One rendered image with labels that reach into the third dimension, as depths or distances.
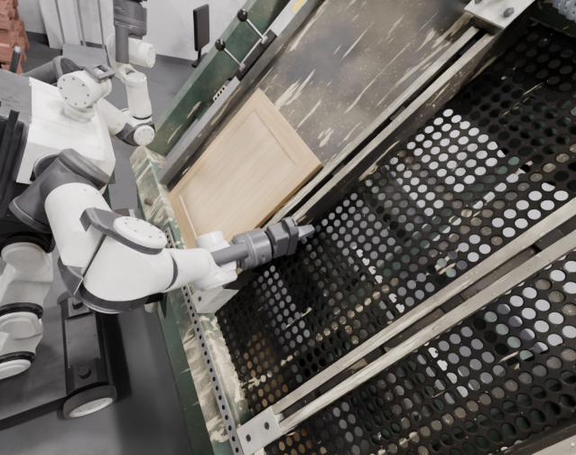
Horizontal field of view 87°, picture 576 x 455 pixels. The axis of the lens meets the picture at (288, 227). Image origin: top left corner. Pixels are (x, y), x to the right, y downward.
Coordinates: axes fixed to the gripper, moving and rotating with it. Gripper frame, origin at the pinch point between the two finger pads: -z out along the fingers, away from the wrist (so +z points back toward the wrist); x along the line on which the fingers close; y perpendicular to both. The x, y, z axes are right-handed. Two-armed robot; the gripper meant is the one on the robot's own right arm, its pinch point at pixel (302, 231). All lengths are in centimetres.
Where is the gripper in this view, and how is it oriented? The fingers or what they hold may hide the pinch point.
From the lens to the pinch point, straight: 78.7
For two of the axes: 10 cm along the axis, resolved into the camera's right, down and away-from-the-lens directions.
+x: 1.2, -6.3, -7.7
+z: -8.9, 2.8, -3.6
